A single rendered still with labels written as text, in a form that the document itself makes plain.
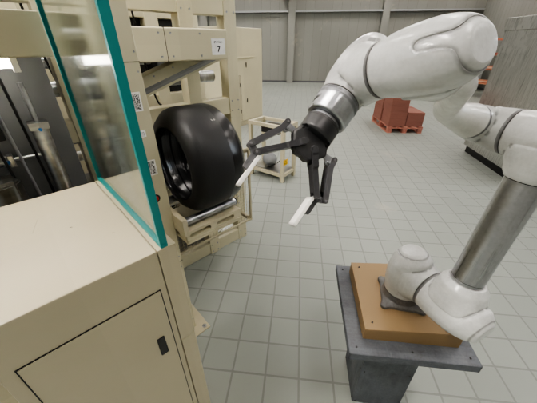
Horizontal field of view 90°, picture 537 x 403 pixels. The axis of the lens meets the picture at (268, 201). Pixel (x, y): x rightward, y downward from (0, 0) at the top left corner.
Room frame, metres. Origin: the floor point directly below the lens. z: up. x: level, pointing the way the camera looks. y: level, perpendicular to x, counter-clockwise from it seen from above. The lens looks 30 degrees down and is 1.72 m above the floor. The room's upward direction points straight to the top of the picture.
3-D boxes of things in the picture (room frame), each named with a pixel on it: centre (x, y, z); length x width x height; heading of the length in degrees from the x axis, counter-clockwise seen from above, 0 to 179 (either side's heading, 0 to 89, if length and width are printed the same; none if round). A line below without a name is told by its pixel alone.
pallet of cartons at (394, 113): (6.47, -3.01, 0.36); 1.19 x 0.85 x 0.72; 173
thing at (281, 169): (3.75, -0.06, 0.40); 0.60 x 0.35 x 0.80; 54
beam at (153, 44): (1.69, 0.54, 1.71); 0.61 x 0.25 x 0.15; 133
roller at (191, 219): (1.28, 0.33, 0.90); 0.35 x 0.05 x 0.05; 133
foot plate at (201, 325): (1.19, 0.60, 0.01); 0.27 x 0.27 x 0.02; 43
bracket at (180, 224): (1.26, 0.55, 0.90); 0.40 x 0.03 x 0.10; 43
